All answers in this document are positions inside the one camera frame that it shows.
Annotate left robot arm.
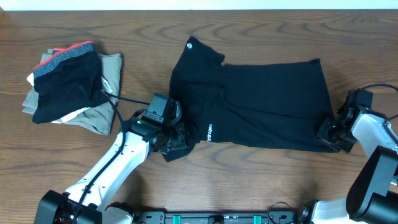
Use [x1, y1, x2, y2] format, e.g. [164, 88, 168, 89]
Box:
[34, 116, 189, 223]

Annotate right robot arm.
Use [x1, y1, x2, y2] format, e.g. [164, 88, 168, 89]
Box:
[309, 112, 397, 224]

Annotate left black cable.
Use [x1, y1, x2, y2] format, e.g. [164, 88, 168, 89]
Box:
[71, 90, 152, 224]

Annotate black pants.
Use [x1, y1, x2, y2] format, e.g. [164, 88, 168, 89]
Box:
[169, 37, 333, 153]

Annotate black folded shorts grey waistband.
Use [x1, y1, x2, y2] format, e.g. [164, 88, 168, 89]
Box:
[32, 41, 107, 124]

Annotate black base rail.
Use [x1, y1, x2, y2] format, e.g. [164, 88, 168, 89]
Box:
[133, 208, 312, 224]

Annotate white folded garment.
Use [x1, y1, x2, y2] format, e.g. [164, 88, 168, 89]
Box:
[27, 73, 113, 124]

